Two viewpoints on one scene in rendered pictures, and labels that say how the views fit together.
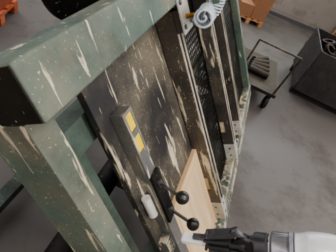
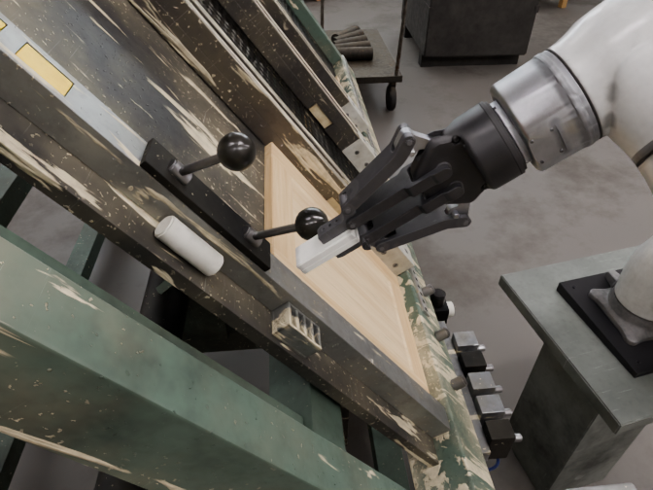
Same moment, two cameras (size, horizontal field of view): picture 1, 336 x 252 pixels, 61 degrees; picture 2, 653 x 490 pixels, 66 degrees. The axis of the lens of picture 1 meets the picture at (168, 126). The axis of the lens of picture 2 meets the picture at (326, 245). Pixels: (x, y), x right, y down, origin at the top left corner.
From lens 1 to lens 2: 0.43 m
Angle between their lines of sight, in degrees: 6
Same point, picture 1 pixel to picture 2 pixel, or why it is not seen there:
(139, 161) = (76, 122)
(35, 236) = not seen: outside the picture
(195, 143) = (263, 128)
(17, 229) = not seen: outside the picture
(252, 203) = (460, 257)
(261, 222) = (491, 278)
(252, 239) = (456, 129)
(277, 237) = (510, 79)
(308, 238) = (587, 19)
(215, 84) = (257, 30)
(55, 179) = not seen: outside the picture
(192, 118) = (222, 69)
